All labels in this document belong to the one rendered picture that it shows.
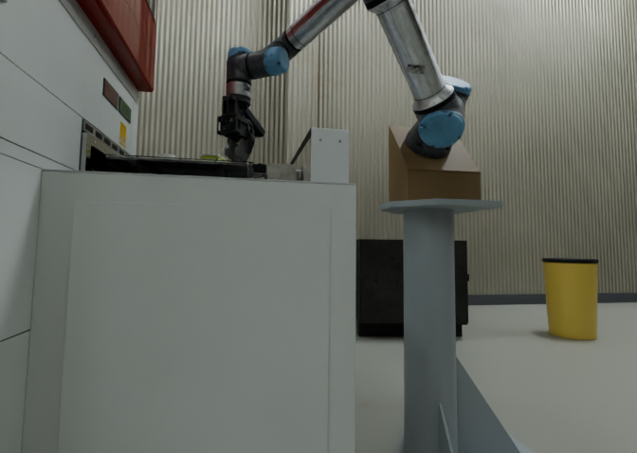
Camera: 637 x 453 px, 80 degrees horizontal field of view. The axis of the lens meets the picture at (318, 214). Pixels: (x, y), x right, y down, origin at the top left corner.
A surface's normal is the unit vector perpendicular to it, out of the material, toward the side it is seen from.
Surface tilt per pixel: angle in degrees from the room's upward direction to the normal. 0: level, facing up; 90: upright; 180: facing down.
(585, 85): 90
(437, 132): 141
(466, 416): 90
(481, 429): 90
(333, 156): 90
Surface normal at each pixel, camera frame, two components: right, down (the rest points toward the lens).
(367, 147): 0.18, -0.07
